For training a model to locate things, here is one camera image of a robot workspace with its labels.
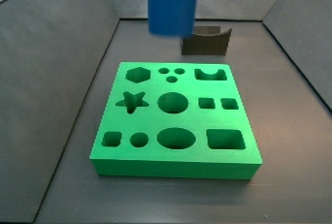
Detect blue oval cylinder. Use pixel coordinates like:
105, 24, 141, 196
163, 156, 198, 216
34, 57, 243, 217
147, 0, 196, 37

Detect green shape sorting board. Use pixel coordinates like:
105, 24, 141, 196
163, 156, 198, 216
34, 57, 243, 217
89, 62, 262, 179

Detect dark grey arch block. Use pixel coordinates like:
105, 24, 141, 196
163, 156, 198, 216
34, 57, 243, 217
180, 26, 231, 56

